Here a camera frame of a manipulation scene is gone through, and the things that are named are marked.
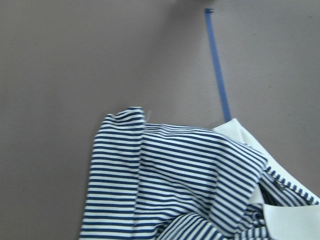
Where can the navy white striped polo shirt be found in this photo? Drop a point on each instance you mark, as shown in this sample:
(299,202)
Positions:
(169,182)

